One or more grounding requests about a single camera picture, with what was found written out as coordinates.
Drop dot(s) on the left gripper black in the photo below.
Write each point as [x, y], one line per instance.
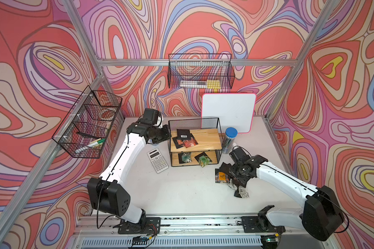
[167, 134]

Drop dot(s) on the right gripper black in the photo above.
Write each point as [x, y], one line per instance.
[232, 170]

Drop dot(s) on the white board pink frame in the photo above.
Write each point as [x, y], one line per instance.
[233, 109]

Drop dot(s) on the black wire basket left wall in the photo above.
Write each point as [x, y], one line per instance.
[89, 119]

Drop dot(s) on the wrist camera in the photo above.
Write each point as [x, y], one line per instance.
[240, 152]
[152, 117]

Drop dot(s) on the black wire wooden two-tier shelf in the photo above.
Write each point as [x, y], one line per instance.
[207, 132]

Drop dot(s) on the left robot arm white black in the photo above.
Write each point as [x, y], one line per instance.
[107, 192]

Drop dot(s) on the white floral black tea bag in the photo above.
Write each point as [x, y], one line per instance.
[241, 192]

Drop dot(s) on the orange black tea bag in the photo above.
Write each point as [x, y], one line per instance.
[221, 177]

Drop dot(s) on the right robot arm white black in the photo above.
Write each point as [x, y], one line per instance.
[320, 214]

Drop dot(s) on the white strip box in basket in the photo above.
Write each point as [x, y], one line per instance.
[193, 84]

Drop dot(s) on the black wire basket wall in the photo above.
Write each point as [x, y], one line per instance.
[89, 119]
[201, 67]

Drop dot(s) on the black wire basket back wall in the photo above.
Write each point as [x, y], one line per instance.
[201, 67]

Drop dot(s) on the black tea bag barcode back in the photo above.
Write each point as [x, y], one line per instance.
[183, 134]

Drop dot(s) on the green tea bag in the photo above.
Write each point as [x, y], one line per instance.
[184, 158]
[203, 159]

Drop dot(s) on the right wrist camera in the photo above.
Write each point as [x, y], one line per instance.
[240, 152]

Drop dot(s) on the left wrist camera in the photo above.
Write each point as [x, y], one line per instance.
[152, 117]

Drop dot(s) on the white scientific calculator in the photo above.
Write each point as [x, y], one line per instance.
[157, 160]

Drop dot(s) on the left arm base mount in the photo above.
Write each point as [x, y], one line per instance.
[148, 225]

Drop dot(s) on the yellow box in basket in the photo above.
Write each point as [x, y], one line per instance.
[213, 84]

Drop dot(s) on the green white marker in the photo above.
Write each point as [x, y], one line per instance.
[93, 144]

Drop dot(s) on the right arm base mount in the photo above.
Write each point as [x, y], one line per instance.
[260, 223]

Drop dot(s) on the blue-lidded pencil tube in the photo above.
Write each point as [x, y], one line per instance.
[230, 135]

